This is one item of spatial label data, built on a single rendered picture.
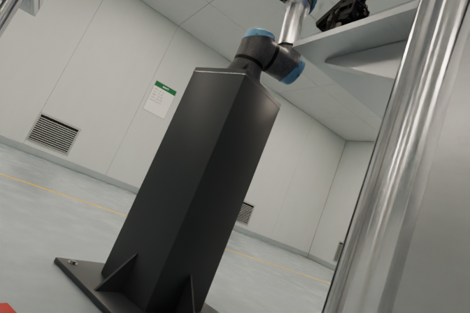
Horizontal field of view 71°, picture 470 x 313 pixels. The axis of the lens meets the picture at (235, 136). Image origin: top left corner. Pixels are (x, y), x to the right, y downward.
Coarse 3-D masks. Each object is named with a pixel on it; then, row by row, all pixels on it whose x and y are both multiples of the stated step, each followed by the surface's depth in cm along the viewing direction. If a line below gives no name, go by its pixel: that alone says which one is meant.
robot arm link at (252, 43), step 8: (248, 32) 123; (256, 32) 121; (264, 32) 121; (248, 40) 121; (256, 40) 120; (264, 40) 121; (272, 40) 124; (240, 48) 122; (248, 48) 120; (256, 48) 120; (264, 48) 121; (272, 48) 122; (256, 56) 119; (264, 56) 122; (272, 56) 122; (264, 64) 124
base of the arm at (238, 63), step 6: (240, 54) 120; (234, 60) 121; (240, 60) 119; (246, 60) 119; (252, 60) 119; (228, 66) 120; (234, 66) 118; (240, 66) 117; (246, 66) 118; (252, 66) 118; (258, 66) 120; (252, 72) 117; (258, 72) 120; (258, 78) 119
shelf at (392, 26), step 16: (384, 16) 71; (400, 16) 69; (336, 32) 82; (352, 32) 80; (368, 32) 77; (384, 32) 75; (400, 32) 73; (304, 48) 95; (320, 48) 91; (336, 48) 88; (352, 48) 86; (368, 48) 83; (320, 64) 100; (336, 80) 105; (352, 80) 101; (368, 80) 98; (368, 96) 107; (384, 96) 103
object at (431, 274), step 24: (456, 96) 49; (456, 120) 47; (456, 144) 46; (432, 168) 47; (456, 168) 45; (432, 192) 46; (456, 192) 43; (432, 216) 44; (456, 216) 42; (432, 240) 43; (456, 240) 41; (408, 264) 44; (432, 264) 42; (456, 264) 40; (408, 288) 43; (432, 288) 41; (456, 288) 39; (408, 312) 42; (432, 312) 40; (456, 312) 38
